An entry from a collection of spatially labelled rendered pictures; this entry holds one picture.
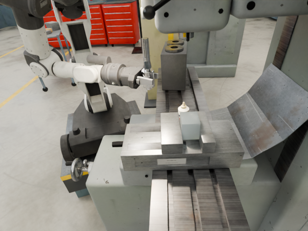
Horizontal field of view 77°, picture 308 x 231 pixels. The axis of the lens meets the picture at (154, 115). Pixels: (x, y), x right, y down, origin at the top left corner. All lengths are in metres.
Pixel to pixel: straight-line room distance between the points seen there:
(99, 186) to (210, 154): 0.50
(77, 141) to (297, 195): 1.18
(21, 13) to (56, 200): 1.45
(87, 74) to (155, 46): 1.71
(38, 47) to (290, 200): 1.12
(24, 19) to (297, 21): 0.92
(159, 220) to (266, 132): 0.47
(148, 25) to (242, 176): 1.95
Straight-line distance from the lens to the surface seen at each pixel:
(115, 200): 0.95
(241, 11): 0.54
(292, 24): 0.86
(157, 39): 2.42
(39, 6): 0.83
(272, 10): 0.57
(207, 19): 0.54
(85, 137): 1.38
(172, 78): 0.97
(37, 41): 0.91
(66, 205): 1.84
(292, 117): 0.75
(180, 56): 0.93
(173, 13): 0.53
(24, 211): 1.99
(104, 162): 0.94
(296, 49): 0.83
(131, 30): 5.26
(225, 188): 0.59
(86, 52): 1.22
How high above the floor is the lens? 1.44
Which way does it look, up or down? 36 degrees down
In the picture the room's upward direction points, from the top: 5 degrees counter-clockwise
